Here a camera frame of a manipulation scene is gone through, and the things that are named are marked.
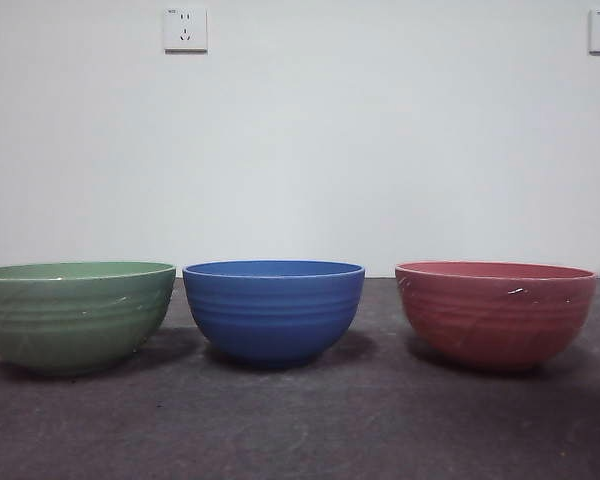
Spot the blue ribbed bowl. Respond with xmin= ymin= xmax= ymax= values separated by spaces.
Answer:
xmin=182 ymin=259 xmax=367 ymax=366

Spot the red ribbed bowl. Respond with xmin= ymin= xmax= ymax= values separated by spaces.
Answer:
xmin=394 ymin=259 xmax=598 ymax=372

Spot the green ribbed bowl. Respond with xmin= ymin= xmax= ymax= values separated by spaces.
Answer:
xmin=0 ymin=260 xmax=177 ymax=376

